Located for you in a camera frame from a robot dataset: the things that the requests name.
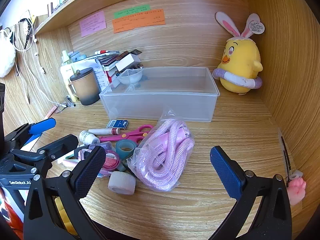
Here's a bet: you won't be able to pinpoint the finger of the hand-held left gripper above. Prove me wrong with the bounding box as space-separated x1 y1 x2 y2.
4 118 57 151
10 134 79 163

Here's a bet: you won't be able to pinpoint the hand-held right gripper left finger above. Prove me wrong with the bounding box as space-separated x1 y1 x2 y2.
24 145 107 240

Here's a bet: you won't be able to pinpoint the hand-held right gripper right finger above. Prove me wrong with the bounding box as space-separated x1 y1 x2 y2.
209 145 293 240

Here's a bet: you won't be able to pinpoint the pink white braided strap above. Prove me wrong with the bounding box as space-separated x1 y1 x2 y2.
74 147 93 161

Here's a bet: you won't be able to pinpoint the pink rope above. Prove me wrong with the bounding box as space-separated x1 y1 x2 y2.
127 109 195 193

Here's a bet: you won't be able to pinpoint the clear plastic storage box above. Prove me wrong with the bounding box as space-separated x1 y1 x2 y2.
99 67 220 123

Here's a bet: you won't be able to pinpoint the pink stick pen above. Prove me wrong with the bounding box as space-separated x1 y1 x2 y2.
44 105 57 119

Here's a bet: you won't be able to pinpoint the pale pink packet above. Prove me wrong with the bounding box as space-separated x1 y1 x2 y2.
57 155 79 166

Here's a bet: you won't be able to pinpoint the small white bottle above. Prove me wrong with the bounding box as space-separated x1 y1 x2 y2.
79 130 100 146

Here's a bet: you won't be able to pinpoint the white bandage roll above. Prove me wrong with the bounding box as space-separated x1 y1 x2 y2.
108 171 137 195

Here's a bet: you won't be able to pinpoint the white tube with red cap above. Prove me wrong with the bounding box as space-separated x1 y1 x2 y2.
88 127 122 136

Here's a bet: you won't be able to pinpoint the teal tape roll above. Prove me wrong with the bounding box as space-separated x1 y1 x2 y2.
115 139 139 160

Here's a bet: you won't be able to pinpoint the pink scissors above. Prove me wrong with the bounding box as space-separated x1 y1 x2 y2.
99 124 153 143

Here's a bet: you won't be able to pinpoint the small blue box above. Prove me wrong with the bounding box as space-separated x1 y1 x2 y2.
107 119 129 129

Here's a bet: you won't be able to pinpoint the brown mug with lid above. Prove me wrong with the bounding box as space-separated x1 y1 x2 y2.
67 67 101 106

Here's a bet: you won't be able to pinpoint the black hair clip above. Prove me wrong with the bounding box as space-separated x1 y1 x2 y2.
279 135 292 181

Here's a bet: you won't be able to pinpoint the pink foot toy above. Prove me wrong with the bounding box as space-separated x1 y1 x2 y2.
286 170 307 205

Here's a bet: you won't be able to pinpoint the white paper sheets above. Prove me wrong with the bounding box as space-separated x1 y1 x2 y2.
82 55 110 92

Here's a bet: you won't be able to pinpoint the white fluffy bag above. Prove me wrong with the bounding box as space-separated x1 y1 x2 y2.
0 29 16 78

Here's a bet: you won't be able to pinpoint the red book stack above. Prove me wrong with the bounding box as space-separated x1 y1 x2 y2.
96 55 121 85

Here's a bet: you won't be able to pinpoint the small clear plastic bowl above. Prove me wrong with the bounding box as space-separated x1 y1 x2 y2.
117 69 144 85

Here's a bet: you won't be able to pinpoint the white rectangular box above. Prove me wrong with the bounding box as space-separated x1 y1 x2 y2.
115 54 142 72

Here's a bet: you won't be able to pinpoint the brown wallet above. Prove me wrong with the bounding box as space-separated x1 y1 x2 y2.
119 50 141 58

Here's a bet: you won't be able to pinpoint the yellow chick plush toy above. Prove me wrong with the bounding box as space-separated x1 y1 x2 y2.
212 11 266 96

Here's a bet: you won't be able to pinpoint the pink paper note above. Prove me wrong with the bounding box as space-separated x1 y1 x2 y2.
79 10 107 38

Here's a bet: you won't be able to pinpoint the orange paper note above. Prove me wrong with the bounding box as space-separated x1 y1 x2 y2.
112 8 166 34

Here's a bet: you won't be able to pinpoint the green paper note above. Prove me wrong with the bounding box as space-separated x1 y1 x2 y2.
114 4 150 19

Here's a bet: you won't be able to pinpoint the thin wire eyeglasses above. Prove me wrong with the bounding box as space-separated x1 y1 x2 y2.
54 96 75 113

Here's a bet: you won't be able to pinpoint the white cable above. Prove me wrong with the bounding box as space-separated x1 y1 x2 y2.
11 29 66 108

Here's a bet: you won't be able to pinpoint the black hanging cord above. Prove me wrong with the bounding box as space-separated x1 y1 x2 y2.
19 17 35 51

